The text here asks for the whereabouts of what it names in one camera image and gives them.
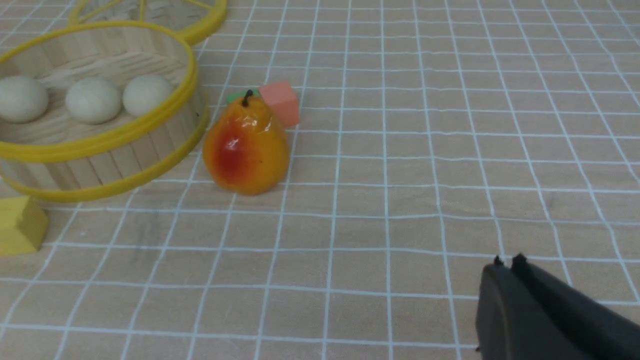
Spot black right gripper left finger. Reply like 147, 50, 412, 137
475, 256, 593, 360

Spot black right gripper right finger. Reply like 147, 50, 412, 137
510, 253, 640, 360

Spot white bun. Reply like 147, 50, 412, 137
0, 75, 50, 125
65, 76, 122, 125
122, 74, 174, 117

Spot bamboo steamer lid yellow rim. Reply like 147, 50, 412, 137
67, 0, 228, 45

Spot bamboo steamer tray yellow rim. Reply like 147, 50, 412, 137
1, 20, 210, 202

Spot checkered orange tablecloth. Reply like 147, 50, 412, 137
1, 0, 640, 360

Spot orange toy pear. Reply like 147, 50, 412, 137
202, 89, 290, 196

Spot salmon foam cube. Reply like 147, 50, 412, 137
258, 80, 301, 128

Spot green foam cube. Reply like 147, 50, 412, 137
226, 88, 261, 105

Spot yellow foam block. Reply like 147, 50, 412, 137
0, 196, 50, 256

